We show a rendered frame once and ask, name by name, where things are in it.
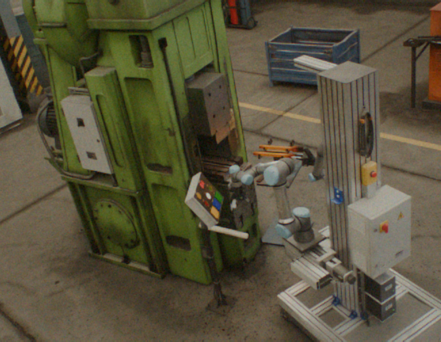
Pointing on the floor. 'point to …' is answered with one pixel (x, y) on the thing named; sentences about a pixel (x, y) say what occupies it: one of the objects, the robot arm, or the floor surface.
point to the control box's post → (212, 259)
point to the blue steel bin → (290, 43)
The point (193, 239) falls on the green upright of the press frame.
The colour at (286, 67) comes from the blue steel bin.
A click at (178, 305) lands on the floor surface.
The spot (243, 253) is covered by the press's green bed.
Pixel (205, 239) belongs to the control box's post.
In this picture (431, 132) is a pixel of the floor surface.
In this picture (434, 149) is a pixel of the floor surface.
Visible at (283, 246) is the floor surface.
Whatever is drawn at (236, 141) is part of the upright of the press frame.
